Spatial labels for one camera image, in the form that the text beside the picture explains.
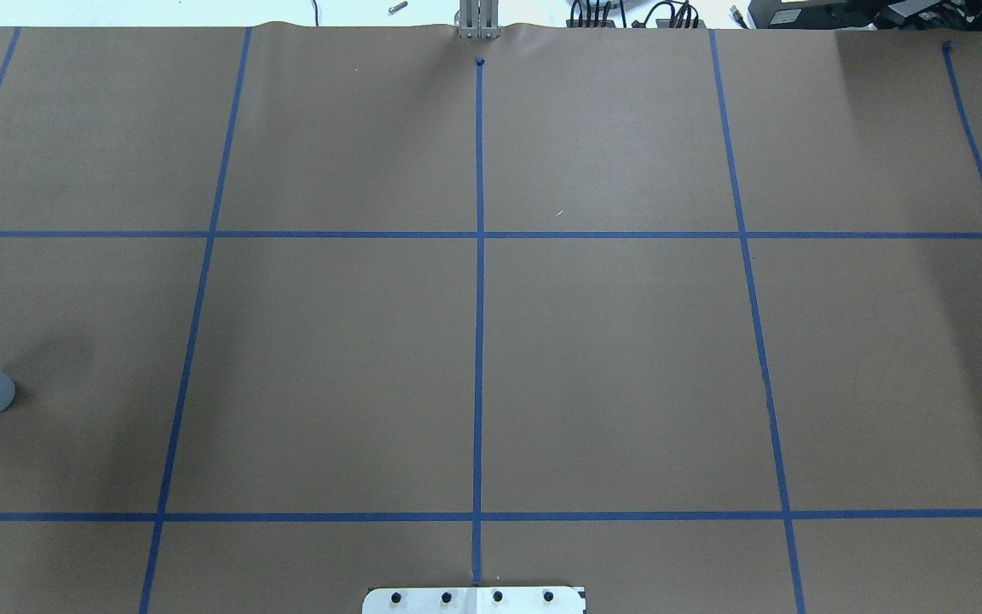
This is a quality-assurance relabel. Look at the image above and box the aluminium frame post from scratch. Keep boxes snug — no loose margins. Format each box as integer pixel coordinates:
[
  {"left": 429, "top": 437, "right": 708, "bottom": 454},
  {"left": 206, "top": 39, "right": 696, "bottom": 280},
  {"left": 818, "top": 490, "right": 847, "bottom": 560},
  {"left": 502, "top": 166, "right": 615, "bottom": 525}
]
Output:
[{"left": 455, "top": 0, "right": 501, "bottom": 40}]

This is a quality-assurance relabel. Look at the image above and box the white pedestal column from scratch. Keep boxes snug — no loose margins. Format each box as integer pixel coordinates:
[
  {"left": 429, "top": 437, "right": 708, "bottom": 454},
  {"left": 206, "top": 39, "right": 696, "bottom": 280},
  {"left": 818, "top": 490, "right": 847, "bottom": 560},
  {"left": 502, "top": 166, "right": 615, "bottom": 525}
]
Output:
[{"left": 361, "top": 586, "right": 587, "bottom": 613}]

